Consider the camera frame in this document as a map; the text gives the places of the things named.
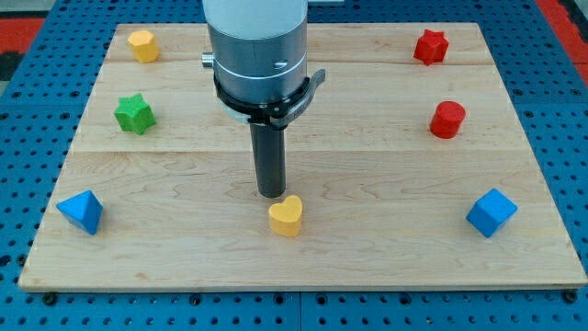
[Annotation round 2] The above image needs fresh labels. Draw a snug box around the yellow heart block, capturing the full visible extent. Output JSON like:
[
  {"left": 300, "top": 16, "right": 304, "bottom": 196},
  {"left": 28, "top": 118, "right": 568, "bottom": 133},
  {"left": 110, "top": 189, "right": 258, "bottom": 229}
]
[{"left": 268, "top": 195, "right": 303, "bottom": 237}]

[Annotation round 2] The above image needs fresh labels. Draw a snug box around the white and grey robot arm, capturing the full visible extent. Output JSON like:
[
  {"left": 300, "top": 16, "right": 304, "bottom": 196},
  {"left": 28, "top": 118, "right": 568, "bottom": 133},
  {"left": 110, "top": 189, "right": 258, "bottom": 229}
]
[{"left": 202, "top": 0, "right": 326, "bottom": 131}]

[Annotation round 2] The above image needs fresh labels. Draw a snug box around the blue cube block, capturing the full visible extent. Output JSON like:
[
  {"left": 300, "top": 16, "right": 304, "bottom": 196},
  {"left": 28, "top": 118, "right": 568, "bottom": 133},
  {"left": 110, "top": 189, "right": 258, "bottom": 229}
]
[{"left": 466, "top": 188, "right": 518, "bottom": 238}]

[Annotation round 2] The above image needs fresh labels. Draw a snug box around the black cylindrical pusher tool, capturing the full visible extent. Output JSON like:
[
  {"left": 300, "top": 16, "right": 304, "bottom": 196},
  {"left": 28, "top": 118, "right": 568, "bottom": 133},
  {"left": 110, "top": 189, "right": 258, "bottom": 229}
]
[{"left": 250, "top": 125, "right": 286, "bottom": 198}]

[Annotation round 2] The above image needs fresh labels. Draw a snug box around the light wooden board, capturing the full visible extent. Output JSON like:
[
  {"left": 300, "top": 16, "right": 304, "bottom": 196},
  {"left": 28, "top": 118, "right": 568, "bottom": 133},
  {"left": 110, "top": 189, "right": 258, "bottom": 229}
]
[{"left": 18, "top": 23, "right": 587, "bottom": 292}]

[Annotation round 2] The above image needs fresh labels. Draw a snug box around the red cylinder block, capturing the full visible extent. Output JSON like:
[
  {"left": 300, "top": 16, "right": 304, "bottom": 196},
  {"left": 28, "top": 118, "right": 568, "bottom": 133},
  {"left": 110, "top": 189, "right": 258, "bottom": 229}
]
[{"left": 429, "top": 101, "right": 466, "bottom": 139}]

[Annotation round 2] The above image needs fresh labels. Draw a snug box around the green star block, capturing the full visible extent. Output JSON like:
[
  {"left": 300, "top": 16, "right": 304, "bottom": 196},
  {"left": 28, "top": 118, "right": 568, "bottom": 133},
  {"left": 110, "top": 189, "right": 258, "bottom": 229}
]
[{"left": 114, "top": 94, "right": 156, "bottom": 135}]

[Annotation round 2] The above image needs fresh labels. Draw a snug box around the red star block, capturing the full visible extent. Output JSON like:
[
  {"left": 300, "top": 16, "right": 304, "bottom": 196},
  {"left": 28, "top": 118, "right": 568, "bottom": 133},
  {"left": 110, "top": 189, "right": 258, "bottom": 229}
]
[{"left": 413, "top": 29, "right": 449, "bottom": 65}]

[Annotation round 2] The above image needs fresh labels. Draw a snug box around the yellow hexagon block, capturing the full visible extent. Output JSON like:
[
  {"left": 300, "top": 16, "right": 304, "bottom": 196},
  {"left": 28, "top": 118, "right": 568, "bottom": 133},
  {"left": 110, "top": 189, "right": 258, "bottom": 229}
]
[{"left": 127, "top": 29, "right": 159, "bottom": 63}]

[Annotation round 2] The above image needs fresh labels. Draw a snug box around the blue triangular prism block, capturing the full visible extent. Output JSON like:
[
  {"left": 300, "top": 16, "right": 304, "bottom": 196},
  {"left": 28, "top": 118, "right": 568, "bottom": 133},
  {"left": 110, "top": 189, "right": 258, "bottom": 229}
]
[{"left": 56, "top": 190, "right": 103, "bottom": 235}]

